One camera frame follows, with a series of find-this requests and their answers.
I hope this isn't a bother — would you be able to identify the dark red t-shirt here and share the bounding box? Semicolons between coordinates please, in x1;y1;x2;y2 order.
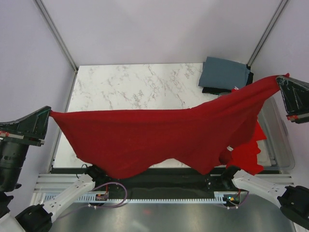
50;76;280;179

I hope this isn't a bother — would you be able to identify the bright red t-shirt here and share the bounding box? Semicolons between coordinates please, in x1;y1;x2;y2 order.
226;88;267;176

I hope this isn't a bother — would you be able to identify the folded black t-shirt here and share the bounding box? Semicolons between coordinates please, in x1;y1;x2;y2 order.
202;65;253;95

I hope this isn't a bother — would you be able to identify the right aluminium frame post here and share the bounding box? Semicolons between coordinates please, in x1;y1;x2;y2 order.
247;0;290;67

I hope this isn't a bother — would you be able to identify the clear plastic bin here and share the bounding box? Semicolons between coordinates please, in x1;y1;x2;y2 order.
257;97;295;171

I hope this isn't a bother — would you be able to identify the white slotted cable duct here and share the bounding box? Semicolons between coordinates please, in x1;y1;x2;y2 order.
43;190;244;203

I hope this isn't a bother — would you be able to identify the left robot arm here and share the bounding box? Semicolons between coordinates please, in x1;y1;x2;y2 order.
0;106;106;232

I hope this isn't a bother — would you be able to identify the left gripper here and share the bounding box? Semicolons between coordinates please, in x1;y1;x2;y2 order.
0;104;53;190

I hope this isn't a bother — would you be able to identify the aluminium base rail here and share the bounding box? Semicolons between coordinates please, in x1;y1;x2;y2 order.
33;174;295;193

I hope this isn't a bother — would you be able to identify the folded grey-blue t-shirt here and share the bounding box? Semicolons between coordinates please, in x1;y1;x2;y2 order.
198;57;250;89

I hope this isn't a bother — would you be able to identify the aluminium frame post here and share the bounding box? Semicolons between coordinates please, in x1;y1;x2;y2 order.
247;0;290;67
34;0;78;73

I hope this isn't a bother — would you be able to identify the left aluminium frame post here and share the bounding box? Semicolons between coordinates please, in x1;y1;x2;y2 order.
34;0;78;73

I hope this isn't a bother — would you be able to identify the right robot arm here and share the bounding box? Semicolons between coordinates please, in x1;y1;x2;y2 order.
221;75;309;229

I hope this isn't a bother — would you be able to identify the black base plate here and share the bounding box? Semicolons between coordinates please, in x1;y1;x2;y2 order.
84;166;241;199

